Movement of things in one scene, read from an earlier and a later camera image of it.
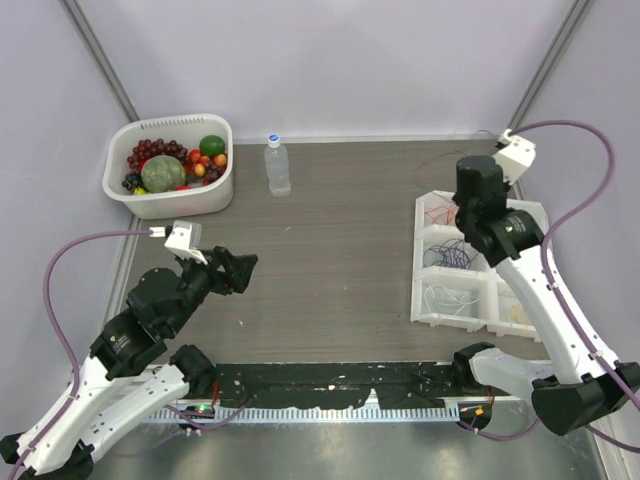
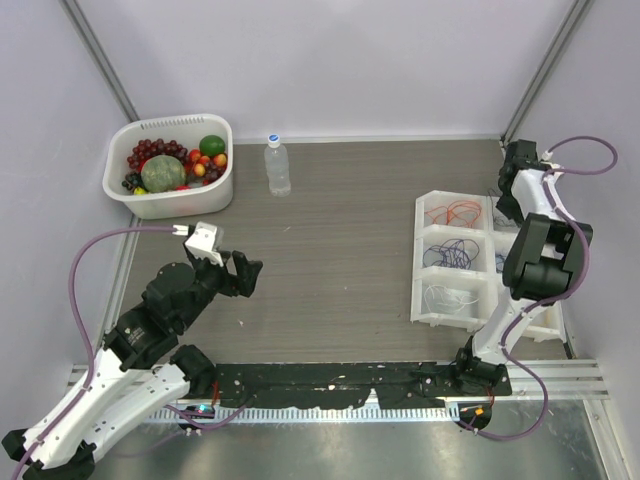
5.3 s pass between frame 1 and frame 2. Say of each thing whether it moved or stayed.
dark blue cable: stayed
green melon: stayed
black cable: moved
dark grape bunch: stayed
